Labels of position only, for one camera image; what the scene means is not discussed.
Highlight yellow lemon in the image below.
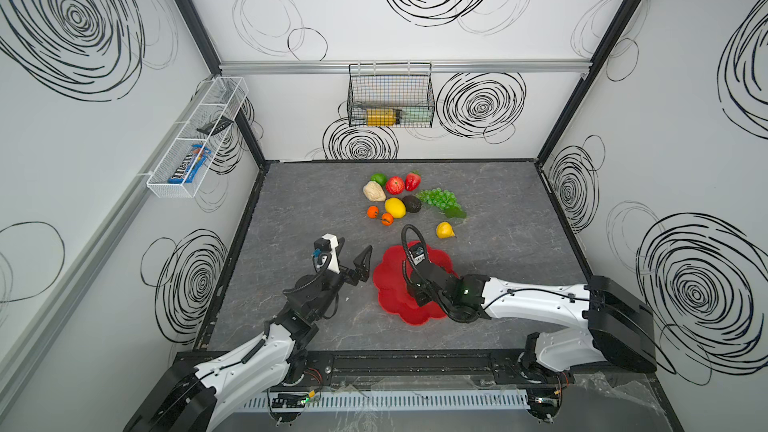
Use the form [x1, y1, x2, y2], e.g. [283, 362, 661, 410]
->
[384, 197, 407, 219]

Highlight dark avocado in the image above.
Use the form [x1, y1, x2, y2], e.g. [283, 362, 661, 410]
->
[402, 195, 422, 213]

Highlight red apple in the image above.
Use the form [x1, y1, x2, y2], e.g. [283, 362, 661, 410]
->
[385, 176, 405, 195]

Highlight blue candy packet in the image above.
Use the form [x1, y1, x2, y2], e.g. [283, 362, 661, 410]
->
[167, 144, 211, 184]

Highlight grey slotted cable duct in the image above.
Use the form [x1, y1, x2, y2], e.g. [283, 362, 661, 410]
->
[236, 389, 530, 413]

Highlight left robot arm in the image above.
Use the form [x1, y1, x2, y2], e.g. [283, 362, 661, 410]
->
[124, 234, 373, 431]

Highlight green lime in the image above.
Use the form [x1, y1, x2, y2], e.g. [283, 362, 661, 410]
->
[371, 173, 388, 187]

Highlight red strawberry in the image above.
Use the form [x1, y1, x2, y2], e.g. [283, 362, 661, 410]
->
[405, 172, 422, 192]

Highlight beige garlic bulb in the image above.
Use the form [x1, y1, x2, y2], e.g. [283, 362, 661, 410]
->
[363, 181, 387, 202]

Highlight green grape bunch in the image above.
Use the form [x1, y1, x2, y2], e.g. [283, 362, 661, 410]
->
[416, 188, 467, 219]

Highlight black remote control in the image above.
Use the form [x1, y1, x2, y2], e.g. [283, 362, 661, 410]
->
[196, 116, 233, 136]

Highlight red flower-shaped fruit bowl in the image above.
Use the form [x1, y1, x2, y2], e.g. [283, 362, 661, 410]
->
[373, 245, 447, 327]

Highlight orange tangerine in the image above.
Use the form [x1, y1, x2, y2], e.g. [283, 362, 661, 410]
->
[381, 212, 394, 226]
[367, 206, 380, 219]

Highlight yellow box in basket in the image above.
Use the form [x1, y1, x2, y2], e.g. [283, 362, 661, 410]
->
[366, 108, 399, 127]

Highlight white wire shelf basket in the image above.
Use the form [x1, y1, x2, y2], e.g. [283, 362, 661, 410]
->
[146, 76, 248, 199]

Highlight green item in basket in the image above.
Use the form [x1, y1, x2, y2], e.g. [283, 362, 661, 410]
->
[400, 107, 434, 128]

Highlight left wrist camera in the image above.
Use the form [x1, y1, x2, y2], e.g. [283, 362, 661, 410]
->
[312, 234, 340, 274]

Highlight black wire basket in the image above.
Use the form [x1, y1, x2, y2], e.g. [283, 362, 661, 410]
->
[346, 62, 436, 129]

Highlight orange tangerine left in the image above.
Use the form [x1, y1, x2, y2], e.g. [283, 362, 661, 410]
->
[367, 206, 380, 219]

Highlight yellow pear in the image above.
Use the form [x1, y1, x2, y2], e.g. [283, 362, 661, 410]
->
[435, 222, 455, 239]

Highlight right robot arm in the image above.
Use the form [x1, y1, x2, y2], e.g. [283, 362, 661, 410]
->
[401, 224, 657, 373]

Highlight orange tangerine right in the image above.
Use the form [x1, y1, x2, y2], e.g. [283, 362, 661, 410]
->
[381, 212, 394, 226]

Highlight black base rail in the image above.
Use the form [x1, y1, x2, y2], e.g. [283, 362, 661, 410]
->
[277, 349, 649, 389]

